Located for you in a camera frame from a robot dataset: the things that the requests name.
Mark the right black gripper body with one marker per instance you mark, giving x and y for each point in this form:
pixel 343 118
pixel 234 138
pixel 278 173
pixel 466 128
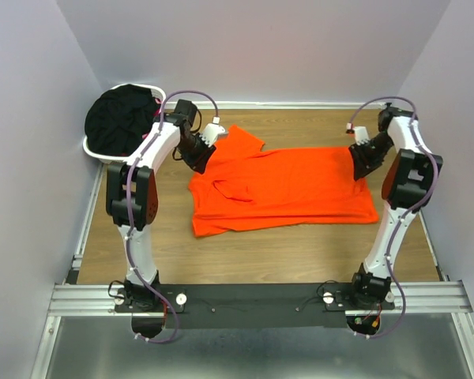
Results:
pixel 370 151

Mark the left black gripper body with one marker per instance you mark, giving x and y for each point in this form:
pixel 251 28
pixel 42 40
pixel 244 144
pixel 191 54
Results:
pixel 195 150

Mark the orange t-shirt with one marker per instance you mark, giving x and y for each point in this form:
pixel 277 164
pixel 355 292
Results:
pixel 247 188

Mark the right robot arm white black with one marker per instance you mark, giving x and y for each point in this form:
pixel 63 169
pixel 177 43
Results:
pixel 407 187

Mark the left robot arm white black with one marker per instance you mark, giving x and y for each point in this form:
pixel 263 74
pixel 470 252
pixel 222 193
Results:
pixel 132 200

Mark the pink garment in basket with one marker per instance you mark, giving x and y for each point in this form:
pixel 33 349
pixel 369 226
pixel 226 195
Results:
pixel 149 111

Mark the white laundry basket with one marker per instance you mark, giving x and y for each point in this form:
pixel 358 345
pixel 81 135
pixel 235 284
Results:
pixel 98 154

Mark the black garment in basket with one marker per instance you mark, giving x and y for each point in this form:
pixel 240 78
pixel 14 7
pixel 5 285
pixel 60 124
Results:
pixel 118 118

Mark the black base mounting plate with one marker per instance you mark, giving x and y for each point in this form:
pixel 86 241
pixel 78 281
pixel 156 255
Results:
pixel 233 306

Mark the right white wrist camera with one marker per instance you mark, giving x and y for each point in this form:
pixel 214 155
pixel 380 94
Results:
pixel 359 133

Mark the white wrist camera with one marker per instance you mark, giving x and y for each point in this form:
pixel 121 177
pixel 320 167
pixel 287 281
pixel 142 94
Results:
pixel 359 133
pixel 213 132

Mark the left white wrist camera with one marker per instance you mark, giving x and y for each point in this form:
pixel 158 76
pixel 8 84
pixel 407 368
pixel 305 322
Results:
pixel 213 132

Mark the aluminium rail frame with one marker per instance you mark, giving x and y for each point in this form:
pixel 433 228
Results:
pixel 86 338

